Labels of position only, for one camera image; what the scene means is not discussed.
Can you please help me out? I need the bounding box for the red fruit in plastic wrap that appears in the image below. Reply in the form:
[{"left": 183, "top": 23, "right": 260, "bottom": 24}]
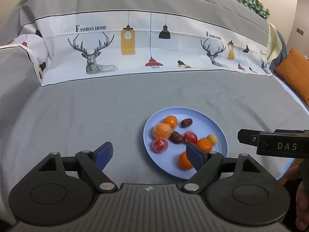
[{"left": 152, "top": 137, "right": 168, "bottom": 153}]

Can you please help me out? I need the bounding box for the orange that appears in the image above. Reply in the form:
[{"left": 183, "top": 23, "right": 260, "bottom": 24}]
[
  {"left": 152, "top": 123, "right": 173, "bottom": 139},
  {"left": 163, "top": 115, "right": 178, "bottom": 129}
]

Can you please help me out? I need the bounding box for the small yellow fruit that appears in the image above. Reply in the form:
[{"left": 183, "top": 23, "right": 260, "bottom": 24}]
[{"left": 207, "top": 134, "right": 217, "bottom": 145}]

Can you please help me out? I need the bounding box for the person's right hand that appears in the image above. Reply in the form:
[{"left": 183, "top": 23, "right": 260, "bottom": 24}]
[{"left": 284, "top": 165, "right": 308, "bottom": 231}]

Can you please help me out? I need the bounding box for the grey printed sofa cover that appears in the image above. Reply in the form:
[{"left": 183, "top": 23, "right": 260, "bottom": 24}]
[{"left": 1, "top": 0, "right": 308, "bottom": 224}]

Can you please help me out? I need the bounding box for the pale yellow cloth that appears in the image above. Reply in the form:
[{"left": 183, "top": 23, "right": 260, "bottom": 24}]
[{"left": 266, "top": 23, "right": 282, "bottom": 63}]

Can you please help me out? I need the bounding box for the red wrapped tomato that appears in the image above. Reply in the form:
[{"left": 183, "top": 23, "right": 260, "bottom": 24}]
[{"left": 183, "top": 130, "right": 198, "bottom": 144}]

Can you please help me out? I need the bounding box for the orange cushion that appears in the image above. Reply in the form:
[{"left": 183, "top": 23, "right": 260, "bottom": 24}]
[{"left": 274, "top": 48, "right": 309, "bottom": 106}]

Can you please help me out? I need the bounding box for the light blue plate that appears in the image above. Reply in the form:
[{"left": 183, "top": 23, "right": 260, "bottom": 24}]
[{"left": 143, "top": 107, "right": 228, "bottom": 180}]

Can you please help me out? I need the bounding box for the orange mandarin left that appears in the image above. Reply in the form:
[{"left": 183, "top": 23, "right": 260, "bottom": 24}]
[{"left": 178, "top": 152, "right": 193, "bottom": 170}]

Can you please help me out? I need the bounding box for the dark red date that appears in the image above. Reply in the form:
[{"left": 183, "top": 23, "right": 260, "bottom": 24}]
[
  {"left": 180, "top": 118, "right": 193, "bottom": 128},
  {"left": 169, "top": 131, "right": 184, "bottom": 144}
]

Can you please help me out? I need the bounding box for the orange mandarin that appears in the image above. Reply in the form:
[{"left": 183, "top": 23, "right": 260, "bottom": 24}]
[
  {"left": 196, "top": 138, "right": 213, "bottom": 153},
  {"left": 178, "top": 152, "right": 193, "bottom": 170}
]

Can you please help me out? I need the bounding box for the orange mandarin far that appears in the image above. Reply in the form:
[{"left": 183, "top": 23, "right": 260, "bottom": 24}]
[{"left": 196, "top": 138, "right": 213, "bottom": 153}]

